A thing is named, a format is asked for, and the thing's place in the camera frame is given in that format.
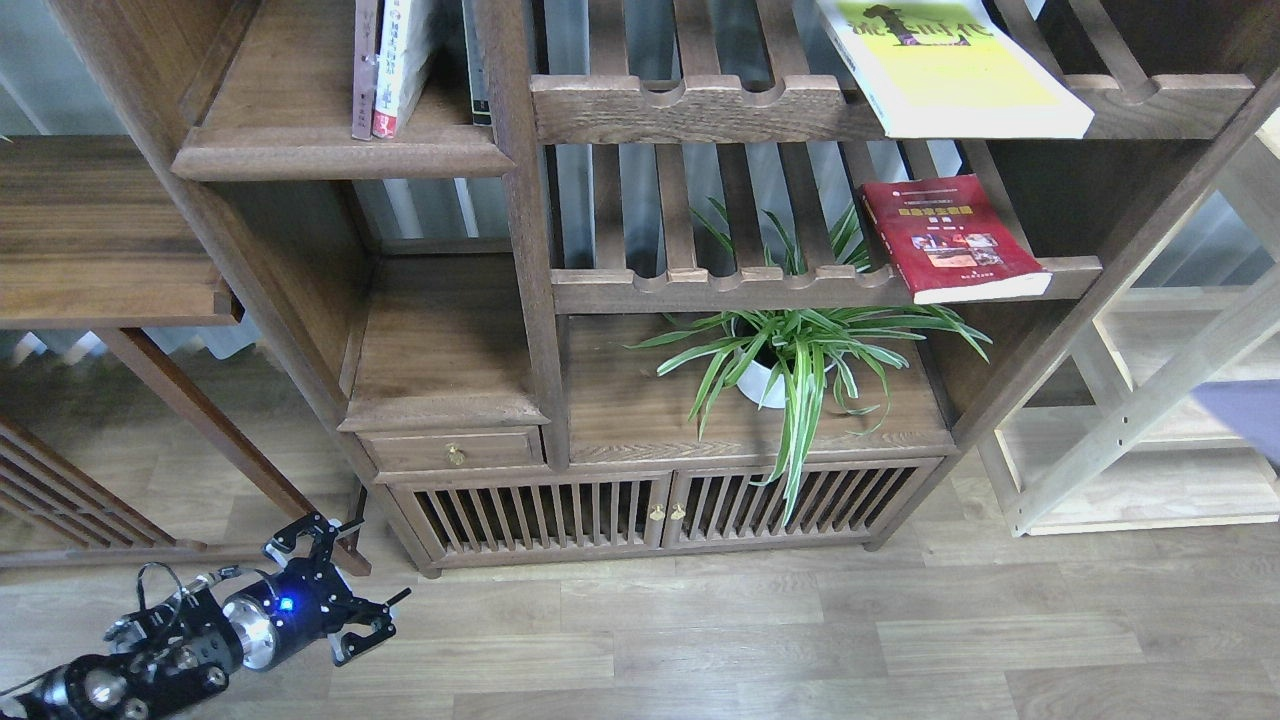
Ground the yellow green cover book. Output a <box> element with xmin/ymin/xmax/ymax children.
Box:
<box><xmin>817</xmin><ymin>1</ymin><xmax>1094</xmax><ymax>138</ymax></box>

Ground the white plant pot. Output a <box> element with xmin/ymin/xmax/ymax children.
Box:
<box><xmin>728</xmin><ymin>311</ymin><xmax>836</xmax><ymax>411</ymax></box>

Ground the red cover book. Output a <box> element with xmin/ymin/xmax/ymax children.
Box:
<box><xmin>860</xmin><ymin>174</ymin><xmax>1051</xmax><ymax>305</ymax></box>

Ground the brown spine upright book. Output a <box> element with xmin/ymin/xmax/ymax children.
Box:
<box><xmin>351</xmin><ymin>0</ymin><xmax>381</xmax><ymax>141</ymax></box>

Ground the green spider plant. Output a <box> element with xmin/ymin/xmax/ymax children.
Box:
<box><xmin>625</xmin><ymin>196</ymin><xmax>993</xmax><ymax>527</ymax></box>

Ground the pale lavender white book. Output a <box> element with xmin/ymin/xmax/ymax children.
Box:
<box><xmin>1190</xmin><ymin>380</ymin><xmax>1279</xmax><ymax>466</ymax></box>

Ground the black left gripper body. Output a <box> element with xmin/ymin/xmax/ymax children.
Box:
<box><xmin>221</xmin><ymin>568</ymin><xmax>353</xmax><ymax>671</ymax></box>

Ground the light wooden shelf rack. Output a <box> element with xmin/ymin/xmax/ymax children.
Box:
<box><xmin>975</xmin><ymin>129</ymin><xmax>1280</xmax><ymax>538</ymax></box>

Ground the dark wooden bookshelf cabinet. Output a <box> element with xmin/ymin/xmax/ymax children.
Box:
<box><xmin>50</xmin><ymin>1</ymin><xmax>1277</xmax><ymax>577</ymax></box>

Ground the dark thin upright book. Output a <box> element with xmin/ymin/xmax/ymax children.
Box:
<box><xmin>461</xmin><ymin>0</ymin><xmax>492</xmax><ymax>127</ymax></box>

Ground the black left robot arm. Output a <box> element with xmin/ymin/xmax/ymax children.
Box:
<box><xmin>3</xmin><ymin>514</ymin><xmax>397</xmax><ymax>719</ymax></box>

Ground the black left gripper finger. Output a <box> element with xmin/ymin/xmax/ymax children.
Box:
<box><xmin>328</xmin><ymin>588</ymin><xmax>412</xmax><ymax>667</ymax></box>
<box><xmin>262</xmin><ymin>512</ymin><xmax>367</xmax><ymax>573</ymax></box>

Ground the white red upright book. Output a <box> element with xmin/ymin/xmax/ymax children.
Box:
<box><xmin>372</xmin><ymin>1</ymin><xmax>440</xmax><ymax>138</ymax></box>

